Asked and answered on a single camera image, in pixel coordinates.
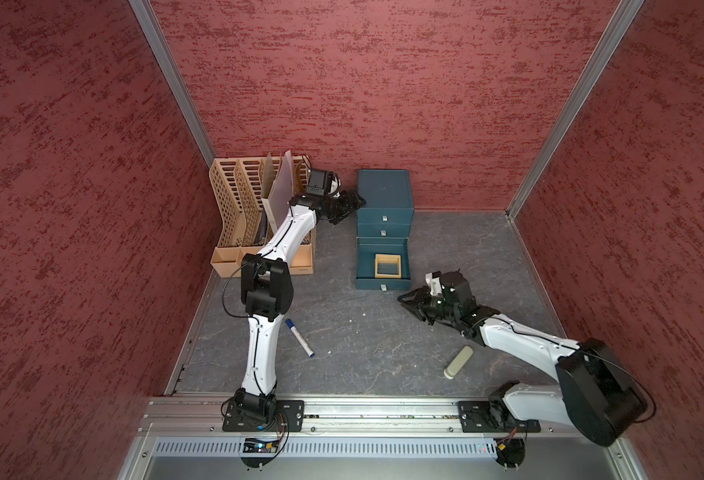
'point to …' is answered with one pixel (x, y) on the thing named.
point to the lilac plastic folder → (281, 191)
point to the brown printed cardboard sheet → (268, 176)
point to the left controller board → (254, 445)
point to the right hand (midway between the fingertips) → (397, 305)
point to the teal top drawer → (385, 215)
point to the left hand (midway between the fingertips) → (358, 210)
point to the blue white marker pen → (300, 338)
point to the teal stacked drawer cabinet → (384, 188)
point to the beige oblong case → (458, 362)
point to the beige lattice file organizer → (246, 228)
